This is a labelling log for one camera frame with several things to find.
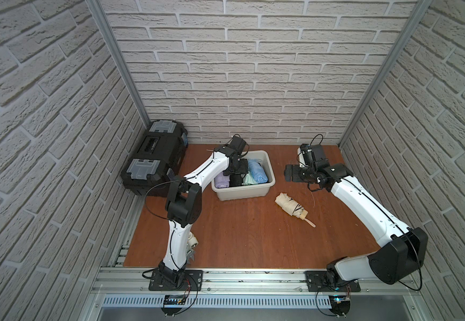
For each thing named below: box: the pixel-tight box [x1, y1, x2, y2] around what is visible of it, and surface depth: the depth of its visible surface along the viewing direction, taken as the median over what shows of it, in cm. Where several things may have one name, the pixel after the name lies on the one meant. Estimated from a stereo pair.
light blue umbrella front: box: [247, 158, 269, 184], surface depth 94 cm
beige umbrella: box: [274, 192, 317, 229], surface depth 92 cm
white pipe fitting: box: [187, 231, 200, 249], surface depth 82 cm
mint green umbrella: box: [241, 170, 259, 186], surface depth 91 cm
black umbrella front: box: [229, 158, 249, 188], surface depth 87 cm
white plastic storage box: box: [251, 150, 276, 200], surface depth 94 cm
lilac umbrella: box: [213, 171, 231, 188], surface depth 89 cm
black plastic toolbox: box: [120, 119, 190, 197], surface depth 94 cm
